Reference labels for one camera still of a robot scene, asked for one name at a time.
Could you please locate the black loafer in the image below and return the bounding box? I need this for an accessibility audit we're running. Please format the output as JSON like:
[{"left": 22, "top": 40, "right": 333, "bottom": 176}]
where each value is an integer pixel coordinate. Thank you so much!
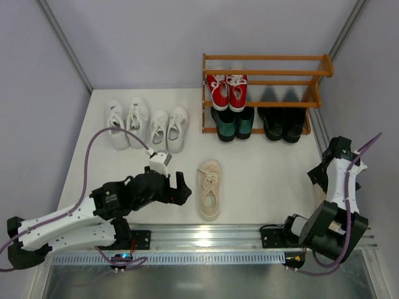
[
  {"left": 257, "top": 107, "right": 284, "bottom": 141},
  {"left": 282, "top": 108, "right": 306, "bottom": 143}
]

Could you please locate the green loafer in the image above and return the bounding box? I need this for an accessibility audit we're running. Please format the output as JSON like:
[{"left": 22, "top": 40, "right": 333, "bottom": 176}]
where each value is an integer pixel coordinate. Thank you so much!
[
  {"left": 211, "top": 107, "right": 236, "bottom": 143},
  {"left": 235, "top": 107, "right": 255, "bottom": 140}
]

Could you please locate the red canvas sneaker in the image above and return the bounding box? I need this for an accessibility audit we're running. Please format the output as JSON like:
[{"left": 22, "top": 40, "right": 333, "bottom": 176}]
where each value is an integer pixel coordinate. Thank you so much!
[
  {"left": 226, "top": 75, "right": 248, "bottom": 113},
  {"left": 206, "top": 75, "right": 229, "bottom": 111}
]

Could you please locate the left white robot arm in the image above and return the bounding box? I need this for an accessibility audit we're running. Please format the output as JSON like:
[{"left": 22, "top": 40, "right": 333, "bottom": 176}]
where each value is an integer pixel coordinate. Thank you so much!
[{"left": 7, "top": 167, "right": 192, "bottom": 270}]

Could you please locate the wooden shoe shelf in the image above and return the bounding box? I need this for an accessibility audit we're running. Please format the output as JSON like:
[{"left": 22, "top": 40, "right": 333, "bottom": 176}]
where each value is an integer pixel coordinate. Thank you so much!
[{"left": 201, "top": 54, "right": 334, "bottom": 135}]

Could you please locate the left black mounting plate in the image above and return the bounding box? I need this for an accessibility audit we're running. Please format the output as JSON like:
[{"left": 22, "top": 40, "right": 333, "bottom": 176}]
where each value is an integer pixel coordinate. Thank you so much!
[{"left": 131, "top": 230, "right": 151, "bottom": 251}]

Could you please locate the black mounting plate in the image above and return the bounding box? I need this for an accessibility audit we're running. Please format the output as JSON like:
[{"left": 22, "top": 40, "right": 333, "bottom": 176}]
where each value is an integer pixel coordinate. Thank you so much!
[
  {"left": 259, "top": 225, "right": 289, "bottom": 249},
  {"left": 131, "top": 230, "right": 151, "bottom": 251}
]

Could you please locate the small white sneaker left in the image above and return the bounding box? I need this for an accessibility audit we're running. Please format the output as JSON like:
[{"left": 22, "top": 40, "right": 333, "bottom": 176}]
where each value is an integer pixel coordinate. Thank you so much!
[{"left": 150, "top": 110, "right": 168, "bottom": 152}]

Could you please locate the small white sneaker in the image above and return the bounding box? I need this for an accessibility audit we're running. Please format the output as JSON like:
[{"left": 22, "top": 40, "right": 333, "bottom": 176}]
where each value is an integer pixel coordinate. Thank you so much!
[
  {"left": 166, "top": 106, "right": 189, "bottom": 153},
  {"left": 150, "top": 110, "right": 168, "bottom": 152}
]

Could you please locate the small white sneaker right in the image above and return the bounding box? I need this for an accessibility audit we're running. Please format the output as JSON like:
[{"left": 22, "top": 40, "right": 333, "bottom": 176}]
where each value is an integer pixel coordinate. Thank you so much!
[{"left": 166, "top": 106, "right": 189, "bottom": 153}]

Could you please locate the large white sneaker right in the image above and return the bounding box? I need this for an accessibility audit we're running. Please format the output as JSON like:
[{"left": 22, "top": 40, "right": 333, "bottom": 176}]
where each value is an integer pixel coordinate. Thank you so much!
[{"left": 126, "top": 97, "right": 150, "bottom": 142}]

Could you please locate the large white sneaker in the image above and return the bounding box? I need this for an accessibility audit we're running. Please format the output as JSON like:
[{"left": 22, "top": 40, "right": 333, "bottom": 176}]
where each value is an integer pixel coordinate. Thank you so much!
[
  {"left": 126, "top": 97, "right": 150, "bottom": 142},
  {"left": 104, "top": 100, "right": 130, "bottom": 151}
]

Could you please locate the large white sneaker left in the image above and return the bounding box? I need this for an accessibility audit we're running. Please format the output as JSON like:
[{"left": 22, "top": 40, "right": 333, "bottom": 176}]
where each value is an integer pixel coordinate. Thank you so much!
[{"left": 104, "top": 100, "right": 130, "bottom": 151}]

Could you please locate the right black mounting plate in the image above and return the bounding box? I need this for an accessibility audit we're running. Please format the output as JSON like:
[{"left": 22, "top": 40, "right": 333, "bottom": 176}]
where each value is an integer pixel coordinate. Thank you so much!
[{"left": 259, "top": 225, "right": 289, "bottom": 249}]

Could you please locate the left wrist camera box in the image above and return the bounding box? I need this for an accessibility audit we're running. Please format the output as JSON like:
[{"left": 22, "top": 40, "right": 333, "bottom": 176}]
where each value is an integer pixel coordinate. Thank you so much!
[{"left": 149, "top": 152, "right": 172, "bottom": 177}]

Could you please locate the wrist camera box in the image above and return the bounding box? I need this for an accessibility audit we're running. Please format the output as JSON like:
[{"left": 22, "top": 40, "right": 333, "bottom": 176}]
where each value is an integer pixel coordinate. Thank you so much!
[
  {"left": 357, "top": 158, "right": 368, "bottom": 174},
  {"left": 149, "top": 152, "right": 172, "bottom": 177}
]

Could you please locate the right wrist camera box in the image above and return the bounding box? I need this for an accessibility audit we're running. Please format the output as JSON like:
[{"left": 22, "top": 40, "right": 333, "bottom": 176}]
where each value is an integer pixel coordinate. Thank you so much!
[{"left": 357, "top": 158, "right": 368, "bottom": 174}]

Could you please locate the aluminium rail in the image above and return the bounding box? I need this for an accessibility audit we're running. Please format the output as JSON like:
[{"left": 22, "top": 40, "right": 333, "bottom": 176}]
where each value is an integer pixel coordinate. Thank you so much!
[{"left": 74, "top": 222, "right": 380, "bottom": 252}]

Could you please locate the perforated cable duct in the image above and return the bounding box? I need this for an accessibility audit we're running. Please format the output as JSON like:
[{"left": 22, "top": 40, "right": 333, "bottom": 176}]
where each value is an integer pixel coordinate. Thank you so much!
[{"left": 51, "top": 251, "right": 286, "bottom": 266}]

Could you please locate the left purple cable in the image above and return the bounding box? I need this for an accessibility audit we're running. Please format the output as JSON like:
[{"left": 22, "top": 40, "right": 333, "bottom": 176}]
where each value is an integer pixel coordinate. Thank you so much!
[{"left": 0, "top": 126, "right": 153, "bottom": 273}]

